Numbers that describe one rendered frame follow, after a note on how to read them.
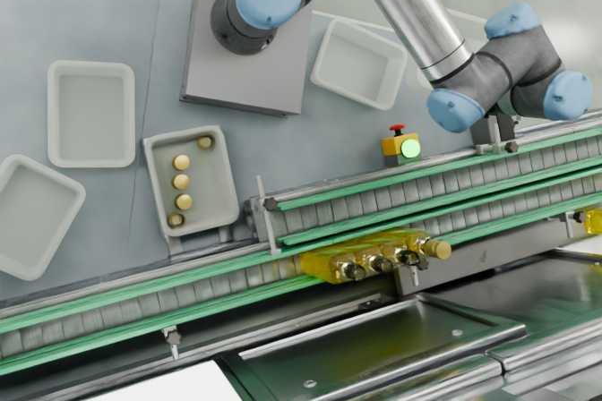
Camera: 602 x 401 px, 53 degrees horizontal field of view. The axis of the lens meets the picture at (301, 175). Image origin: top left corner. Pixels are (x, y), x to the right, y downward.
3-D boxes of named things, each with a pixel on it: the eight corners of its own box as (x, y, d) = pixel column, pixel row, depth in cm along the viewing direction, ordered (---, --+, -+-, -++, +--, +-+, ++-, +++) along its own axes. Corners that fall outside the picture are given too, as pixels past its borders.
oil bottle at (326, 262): (301, 272, 137) (338, 287, 116) (296, 248, 136) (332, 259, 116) (324, 266, 138) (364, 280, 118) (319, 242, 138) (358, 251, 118)
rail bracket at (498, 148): (474, 157, 153) (508, 154, 140) (468, 128, 152) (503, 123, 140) (486, 153, 154) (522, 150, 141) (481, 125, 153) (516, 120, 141)
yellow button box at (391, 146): (384, 166, 158) (399, 165, 151) (379, 138, 158) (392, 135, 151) (408, 160, 161) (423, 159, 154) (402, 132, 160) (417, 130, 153)
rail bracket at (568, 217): (542, 236, 159) (580, 241, 146) (537, 211, 159) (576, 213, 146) (554, 233, 160) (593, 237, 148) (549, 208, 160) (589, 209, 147)
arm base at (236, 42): (210, -17, 133) (219, -31, 124) (276, -8, 138) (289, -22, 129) (209, 52, 133) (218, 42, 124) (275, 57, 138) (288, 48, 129)
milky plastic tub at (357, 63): (375, 117, 159) (391, 114, 151) (299, 85, 152) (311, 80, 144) (394, 56, 161) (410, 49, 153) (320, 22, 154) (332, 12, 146)
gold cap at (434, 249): (442, 249, 121) (455, 251, 117) (431, 260, 120) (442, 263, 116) (433, 235, 121) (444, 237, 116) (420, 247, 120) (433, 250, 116)
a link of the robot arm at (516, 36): (491, 38, 86) (527, 99, 89) (539, -7, 89) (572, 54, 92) (456, 45, 93) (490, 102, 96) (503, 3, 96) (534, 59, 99)
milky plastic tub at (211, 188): (160, 236, 139) (165, 239, 131) (139, 140, 138) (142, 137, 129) (233, 218, 144) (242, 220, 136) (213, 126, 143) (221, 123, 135)
